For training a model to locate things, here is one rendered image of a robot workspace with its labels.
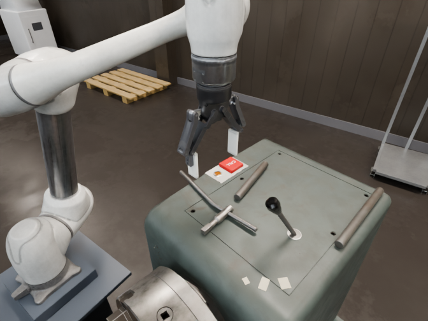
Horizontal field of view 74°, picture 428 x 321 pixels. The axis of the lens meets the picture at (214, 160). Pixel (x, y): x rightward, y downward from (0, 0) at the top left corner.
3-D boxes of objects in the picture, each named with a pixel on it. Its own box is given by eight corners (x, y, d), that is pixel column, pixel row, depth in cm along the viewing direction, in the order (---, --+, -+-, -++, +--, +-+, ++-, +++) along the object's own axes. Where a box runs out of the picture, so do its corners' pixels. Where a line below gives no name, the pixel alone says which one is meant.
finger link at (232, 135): (228, 128, 72) (230, 127, 72) (227, 151, 76) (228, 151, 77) (236, 133, 70) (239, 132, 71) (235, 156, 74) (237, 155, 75)
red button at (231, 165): (230, 160, 101) (230, 156, 100) (243, 167, 98) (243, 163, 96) (218, 167, 98) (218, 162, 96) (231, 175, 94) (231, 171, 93)
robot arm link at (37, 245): (10, 281, 105) (-17, 243, 93) (43, 242, 120) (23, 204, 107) (49, 289, 103) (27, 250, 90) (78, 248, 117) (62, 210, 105)
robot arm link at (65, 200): (37, 236, 118) (68, 200, 136) (74, 247, 118) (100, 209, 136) (-10, 49, 72) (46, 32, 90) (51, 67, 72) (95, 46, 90)
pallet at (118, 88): (173, 88, 495) (172, 81, 488) (133, 106, 435) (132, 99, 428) (122, 73, 561) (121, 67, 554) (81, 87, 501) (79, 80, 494)
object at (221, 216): (206, 237, 72) (234, 212, 79) (206, 231, 71) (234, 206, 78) (199, 233, 73) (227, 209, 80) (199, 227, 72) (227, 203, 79)
